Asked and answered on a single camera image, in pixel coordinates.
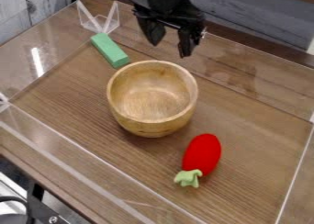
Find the red plush strawberry toy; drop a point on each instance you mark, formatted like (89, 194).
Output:
(199, 161)

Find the clear acrylic tray walls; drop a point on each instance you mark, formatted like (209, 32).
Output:
(59, 134)

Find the black table leg bracket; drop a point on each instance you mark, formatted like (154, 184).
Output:
(39, 212)

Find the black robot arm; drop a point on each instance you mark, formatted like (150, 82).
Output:
(178, 14)

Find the green rectangular block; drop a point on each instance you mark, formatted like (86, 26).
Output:
(110, 50)

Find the clear acrylic corner bracket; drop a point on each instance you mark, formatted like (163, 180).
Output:
(99, 23)

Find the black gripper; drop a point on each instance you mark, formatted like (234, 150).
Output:
(179, 14)

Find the wooden bowl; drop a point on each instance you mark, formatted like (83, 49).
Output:
(153, 96)

